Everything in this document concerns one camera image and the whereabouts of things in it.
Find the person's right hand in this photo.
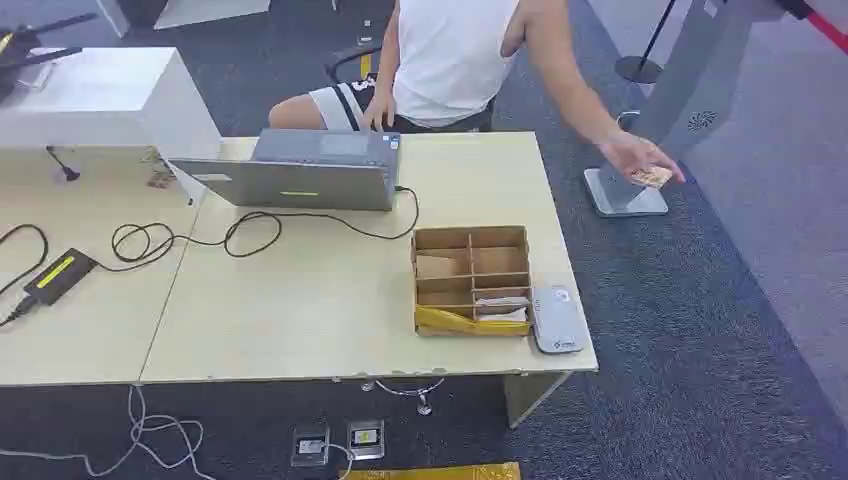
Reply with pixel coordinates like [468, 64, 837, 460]
[362, 89, 398, 133]

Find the person's left hand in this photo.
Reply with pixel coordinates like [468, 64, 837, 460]
[598, 130, 688, 190]

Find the printed card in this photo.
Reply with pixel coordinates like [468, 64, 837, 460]
[629, 165, 674, 191]

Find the person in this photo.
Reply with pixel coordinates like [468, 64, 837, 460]
[268, 0, 687, 190]

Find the grey laptop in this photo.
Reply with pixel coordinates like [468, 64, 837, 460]
[168, 128, 403, 213]

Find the grey card reader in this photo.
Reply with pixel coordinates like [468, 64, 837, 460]
[530, 284, 586, 356]

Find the wooden divided card box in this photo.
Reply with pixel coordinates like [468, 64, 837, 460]
[409, 225, 535, 338]

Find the white card stack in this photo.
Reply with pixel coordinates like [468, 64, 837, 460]
[472, 295, 532, 325]

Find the white panel furniture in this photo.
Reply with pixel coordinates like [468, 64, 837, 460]
[94, 0, 274, 39]

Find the yellow sheet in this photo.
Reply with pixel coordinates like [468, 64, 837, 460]
[413, 305, 532, 338]

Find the red barrier belt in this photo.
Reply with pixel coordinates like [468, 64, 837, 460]
[776, 0, 848, 56]

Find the pale desk leg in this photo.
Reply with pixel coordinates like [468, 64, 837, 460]
[502, 370, 573, 429]

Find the white cabinet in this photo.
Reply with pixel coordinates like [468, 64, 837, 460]
[0, 46, 223, 162]

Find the metal hook under desk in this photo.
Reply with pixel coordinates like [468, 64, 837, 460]
[360, 377, 447, 418]

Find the small black desk plug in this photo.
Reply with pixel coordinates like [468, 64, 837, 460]
[44, 145, 82, 183]

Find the steel floor socket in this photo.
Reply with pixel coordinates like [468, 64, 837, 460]
[347, 419, 386, 462]
[290, 426, 331, 469]

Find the black power adapter yellow label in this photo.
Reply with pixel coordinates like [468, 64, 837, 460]
[23, 248, 100, 308]

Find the yellow tape strip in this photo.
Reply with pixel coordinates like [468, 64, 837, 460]
[340, 461, 523, 480]

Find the black tripod device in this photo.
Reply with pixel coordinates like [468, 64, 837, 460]
[0, 12, 101, 102]

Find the black stanchion post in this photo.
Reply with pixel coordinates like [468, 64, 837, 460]
[613, 0, 679, 86]

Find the black laptop power cable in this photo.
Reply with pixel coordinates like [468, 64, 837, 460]
[92, 186, 421, 274]

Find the short white socket cable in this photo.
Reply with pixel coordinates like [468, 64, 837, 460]
[327, 442, 357, 480]

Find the black mains cord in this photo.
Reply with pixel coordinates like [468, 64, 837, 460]
[0, 223, 50, 330]

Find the white floor cable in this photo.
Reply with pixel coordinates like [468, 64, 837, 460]
[0, 384, 220, 480]

